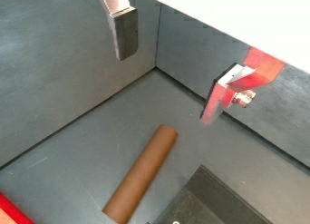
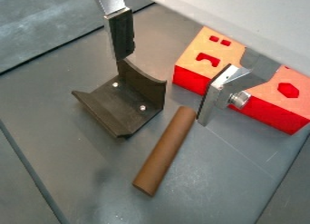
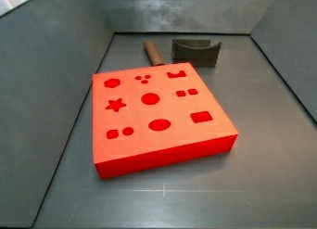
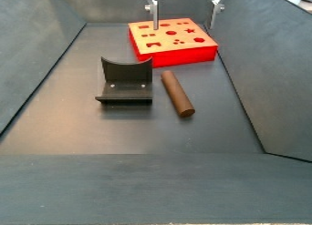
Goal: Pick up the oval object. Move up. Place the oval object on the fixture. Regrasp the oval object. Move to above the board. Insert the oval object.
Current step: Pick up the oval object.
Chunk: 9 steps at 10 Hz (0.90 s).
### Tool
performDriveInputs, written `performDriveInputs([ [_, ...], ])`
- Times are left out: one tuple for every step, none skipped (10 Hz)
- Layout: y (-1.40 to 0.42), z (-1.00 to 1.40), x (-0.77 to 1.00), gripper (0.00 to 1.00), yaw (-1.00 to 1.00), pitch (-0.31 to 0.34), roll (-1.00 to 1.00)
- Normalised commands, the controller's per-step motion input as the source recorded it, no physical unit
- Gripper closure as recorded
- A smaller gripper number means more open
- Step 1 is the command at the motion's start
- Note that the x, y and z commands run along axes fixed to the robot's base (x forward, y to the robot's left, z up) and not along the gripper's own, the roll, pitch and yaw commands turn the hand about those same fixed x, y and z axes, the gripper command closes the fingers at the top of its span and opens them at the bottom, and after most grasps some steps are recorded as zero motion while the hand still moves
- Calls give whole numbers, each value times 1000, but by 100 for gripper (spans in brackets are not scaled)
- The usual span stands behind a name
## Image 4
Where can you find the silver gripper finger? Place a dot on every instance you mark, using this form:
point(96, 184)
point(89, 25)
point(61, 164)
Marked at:
point(152, 8)
point(218, 6)

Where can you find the brown oval rod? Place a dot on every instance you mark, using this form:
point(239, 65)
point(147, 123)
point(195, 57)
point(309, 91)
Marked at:
point(179, 97)

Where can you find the black curved cradle fixture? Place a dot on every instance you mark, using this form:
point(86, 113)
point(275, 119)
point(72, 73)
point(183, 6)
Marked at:
point(128, 81)

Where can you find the red shape sorter block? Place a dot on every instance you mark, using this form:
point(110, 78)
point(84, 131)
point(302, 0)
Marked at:
point(177, 43)

